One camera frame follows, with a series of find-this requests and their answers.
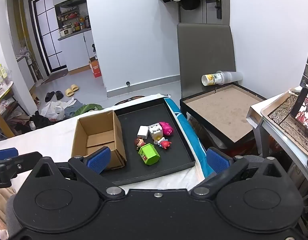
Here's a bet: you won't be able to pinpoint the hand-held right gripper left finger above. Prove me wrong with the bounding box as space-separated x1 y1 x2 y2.
32 147 126 198

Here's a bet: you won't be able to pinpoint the yellow wooden shelf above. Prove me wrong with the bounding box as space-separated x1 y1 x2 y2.
0 64 17 138

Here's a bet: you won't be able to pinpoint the pink dinosaur toy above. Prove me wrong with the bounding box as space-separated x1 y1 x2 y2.
159 121 174 137

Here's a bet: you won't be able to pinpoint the orange cardboard box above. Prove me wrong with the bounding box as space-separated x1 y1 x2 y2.
88 58 102 78

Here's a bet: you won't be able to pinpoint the grey sneakers on mat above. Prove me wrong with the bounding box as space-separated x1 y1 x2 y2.
114 95 146 106

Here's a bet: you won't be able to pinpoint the white kitchen cabinet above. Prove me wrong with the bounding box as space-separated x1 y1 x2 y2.
57 27 96 72

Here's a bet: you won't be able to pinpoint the blue and white cloth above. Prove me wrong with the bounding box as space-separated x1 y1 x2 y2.
164 97 215 180

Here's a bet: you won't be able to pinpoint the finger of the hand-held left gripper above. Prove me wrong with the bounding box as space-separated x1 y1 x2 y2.
0 148 43 188

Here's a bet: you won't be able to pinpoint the white charger plug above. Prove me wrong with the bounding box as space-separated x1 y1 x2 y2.
137 125 151 140

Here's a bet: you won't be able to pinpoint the phone with lit screen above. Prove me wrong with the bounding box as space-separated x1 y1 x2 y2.
290 87 308 135

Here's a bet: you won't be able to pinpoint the white plastic bag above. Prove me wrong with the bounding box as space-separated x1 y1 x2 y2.
40 97 77 121

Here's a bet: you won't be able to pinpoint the pile of dark clothes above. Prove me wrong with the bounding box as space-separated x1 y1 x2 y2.
14 110 57 133

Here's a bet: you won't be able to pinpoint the green cartoon floor mat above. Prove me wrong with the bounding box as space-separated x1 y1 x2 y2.
74 104 104 117

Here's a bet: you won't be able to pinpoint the green hexagonal container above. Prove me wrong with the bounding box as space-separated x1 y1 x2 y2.
138 143 160 166

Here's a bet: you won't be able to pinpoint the grey door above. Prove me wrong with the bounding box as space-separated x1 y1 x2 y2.
177 0 230 25

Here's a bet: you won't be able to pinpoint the brown door mat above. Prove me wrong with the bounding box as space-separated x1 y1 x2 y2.
43 70 69 83

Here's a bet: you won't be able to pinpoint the black tray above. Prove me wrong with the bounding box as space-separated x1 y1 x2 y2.
101 97 196 187

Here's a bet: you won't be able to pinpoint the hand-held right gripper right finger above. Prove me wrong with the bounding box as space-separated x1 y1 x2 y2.
191 147 279 198

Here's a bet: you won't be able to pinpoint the white cube toy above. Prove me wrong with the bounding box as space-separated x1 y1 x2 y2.
148 123 165 143

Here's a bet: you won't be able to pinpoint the kitchen shelf with bottles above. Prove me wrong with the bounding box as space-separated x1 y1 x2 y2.
56 5 91 30

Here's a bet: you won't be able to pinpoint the blue denim garment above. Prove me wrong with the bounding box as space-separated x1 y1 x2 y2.
64 100 86 117

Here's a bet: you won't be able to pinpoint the black-framed glass door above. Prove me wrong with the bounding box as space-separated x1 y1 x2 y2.
29 0 68 77

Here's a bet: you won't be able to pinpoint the brown-haired doll figurine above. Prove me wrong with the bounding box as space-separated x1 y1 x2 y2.
134 137 146 151

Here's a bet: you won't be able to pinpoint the white rice cooker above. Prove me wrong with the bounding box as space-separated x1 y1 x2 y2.
58 24 72 38

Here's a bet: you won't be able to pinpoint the patterned serving tray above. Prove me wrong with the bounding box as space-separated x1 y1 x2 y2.
261 87 308 159

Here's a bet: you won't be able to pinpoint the red-haired blue figurine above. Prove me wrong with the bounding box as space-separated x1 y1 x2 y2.
155 137 172 150

